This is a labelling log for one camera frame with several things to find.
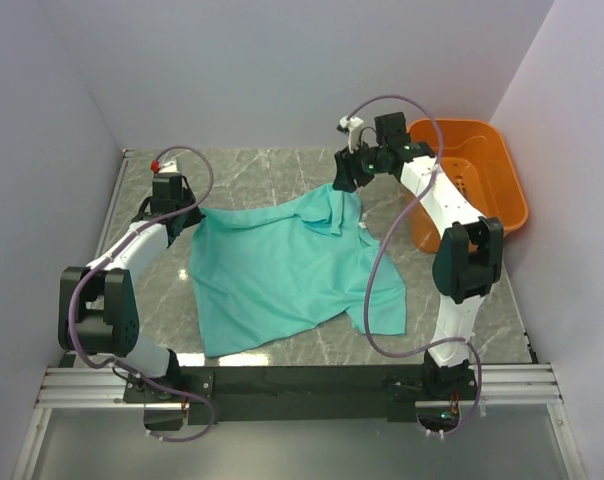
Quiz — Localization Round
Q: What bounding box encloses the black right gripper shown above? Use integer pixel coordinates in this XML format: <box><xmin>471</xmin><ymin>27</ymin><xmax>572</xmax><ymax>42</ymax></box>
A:
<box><xmin>331</xmin><ymin>138</ymin><xmax>386</xmax><ymax>195</ymax></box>

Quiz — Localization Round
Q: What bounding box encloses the teal t shirt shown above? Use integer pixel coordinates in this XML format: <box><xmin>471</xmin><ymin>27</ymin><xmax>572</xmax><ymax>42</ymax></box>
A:
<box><xmin>190</xmin><ymin>185</ymin><xmax>407</xmax><ymax>357</ymax></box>

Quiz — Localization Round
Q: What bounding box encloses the orange plastic basket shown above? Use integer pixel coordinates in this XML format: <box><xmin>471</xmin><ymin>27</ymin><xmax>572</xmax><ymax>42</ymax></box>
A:
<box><xmin>408</xmin><ymin>118</ymin><xmax>529</xmax><ymax>254</ymax></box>

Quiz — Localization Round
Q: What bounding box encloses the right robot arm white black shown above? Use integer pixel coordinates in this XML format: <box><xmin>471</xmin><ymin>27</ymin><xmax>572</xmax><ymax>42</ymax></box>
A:
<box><xmin>333</xmin><ymin>112</ymin><xmax>504</xmax><ymax>399</ymax></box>

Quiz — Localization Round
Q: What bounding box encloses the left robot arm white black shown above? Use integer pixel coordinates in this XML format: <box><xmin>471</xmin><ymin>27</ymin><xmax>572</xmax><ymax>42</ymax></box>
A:
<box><xmin>58</xmin><ymin>173</ymin><xmax>205</xmax><ymax>402</ymax></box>

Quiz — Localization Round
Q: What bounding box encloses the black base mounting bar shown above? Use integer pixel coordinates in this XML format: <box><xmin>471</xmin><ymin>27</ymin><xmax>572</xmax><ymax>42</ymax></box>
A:
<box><xmin>121</xmin><ymin>364</ymin><xmax>433</xmax><ymax>426</ymax></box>

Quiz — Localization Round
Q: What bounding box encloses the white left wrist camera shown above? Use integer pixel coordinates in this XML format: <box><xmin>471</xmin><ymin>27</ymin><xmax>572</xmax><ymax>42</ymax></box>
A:
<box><xmin>150</xmin><ymin>158</ymin><xmax>180</xmax><ymax>175</ymax></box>

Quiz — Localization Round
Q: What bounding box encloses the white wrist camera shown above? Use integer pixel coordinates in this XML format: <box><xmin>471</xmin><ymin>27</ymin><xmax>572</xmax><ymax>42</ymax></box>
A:
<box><xmin>150</xmin><ymin>158</ymin><xmax>180</xmax><ymax>175</ymax></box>
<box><xmin>336</xmin><ymin>116</ymin><xmax>365</xmax><ymax>153</ymax></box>

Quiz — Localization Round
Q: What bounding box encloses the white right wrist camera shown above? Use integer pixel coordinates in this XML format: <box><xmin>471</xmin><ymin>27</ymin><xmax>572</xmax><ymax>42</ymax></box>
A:
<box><xmin>336</xmin><ymin>116</ymin><xmax>365</xmax><ymax>153</ymax></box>

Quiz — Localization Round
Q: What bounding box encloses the aluminium frame rail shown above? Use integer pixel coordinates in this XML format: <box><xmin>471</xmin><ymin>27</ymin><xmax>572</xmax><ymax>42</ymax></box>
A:
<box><xmin>58</xmin><ymin>150</ymin><xmax>561</xmax><ymax>424</ymax></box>

